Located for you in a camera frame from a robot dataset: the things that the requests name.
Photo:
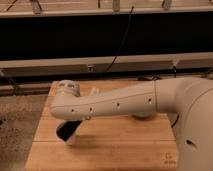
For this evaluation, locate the wooden cutting board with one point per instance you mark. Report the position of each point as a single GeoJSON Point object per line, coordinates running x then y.
{"type": "Point", "coordinates": [122, 143]}

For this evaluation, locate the white eraser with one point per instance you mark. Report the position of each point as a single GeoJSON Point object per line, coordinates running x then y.
{"type": "Point", "coordinates": [94, 91]}

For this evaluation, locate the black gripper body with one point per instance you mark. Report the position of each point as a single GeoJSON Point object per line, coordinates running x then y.
{"type": "Point", "coordinates": [66, 129]}

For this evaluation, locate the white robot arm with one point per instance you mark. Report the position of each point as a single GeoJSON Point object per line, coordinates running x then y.
{"type": "Point", "coordinates": [191, 98]}

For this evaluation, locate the green bowl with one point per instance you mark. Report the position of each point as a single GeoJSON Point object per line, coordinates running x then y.
{"type": "Point", "coordinates": [142, 115]}

